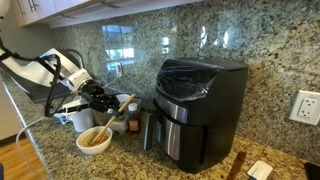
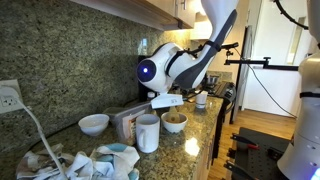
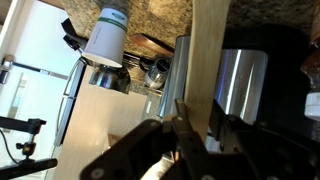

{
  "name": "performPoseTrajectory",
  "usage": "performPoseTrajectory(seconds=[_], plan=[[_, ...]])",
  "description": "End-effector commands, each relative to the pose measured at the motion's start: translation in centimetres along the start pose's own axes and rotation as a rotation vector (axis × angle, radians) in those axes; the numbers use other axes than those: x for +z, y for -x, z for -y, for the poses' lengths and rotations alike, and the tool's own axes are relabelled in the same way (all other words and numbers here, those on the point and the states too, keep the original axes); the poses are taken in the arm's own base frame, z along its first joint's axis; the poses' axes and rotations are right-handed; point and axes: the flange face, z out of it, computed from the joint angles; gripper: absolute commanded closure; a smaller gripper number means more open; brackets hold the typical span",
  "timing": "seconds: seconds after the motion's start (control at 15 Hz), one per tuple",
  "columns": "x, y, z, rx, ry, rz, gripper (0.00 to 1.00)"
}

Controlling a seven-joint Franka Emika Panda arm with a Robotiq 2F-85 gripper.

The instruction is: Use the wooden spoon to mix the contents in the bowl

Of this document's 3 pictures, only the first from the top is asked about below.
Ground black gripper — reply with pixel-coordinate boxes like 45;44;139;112
79;78;124;118

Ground empty white bowl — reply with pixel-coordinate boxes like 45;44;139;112
114;93;132;105

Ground white bowl with grains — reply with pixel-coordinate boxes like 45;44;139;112
75;125;114;156

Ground dark wooden spoon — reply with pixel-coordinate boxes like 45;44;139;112
226;151;248;180

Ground clear plastic bag of grains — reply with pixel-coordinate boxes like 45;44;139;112
92;97;144;126

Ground brown bottle with white cap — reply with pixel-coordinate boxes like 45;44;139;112
127;102;142;135

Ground white ceramic mug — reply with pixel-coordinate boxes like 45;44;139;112
65;106;95;134

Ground white blue dish cloth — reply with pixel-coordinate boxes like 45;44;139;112
52;111;72;125

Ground black air fryer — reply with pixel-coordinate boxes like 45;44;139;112
142;56;250;175

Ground black stove top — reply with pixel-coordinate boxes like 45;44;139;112
303;161;320;180

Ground white wall outlet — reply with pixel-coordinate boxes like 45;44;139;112
114;61;124;80
287;89;320;127

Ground white power cord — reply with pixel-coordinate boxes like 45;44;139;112
15;64;124;180

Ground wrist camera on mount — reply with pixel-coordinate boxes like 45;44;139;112
61;97;91;115

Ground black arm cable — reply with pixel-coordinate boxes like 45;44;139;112
0;35;63;119

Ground wall cabinet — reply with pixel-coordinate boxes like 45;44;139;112
12;0;205;30

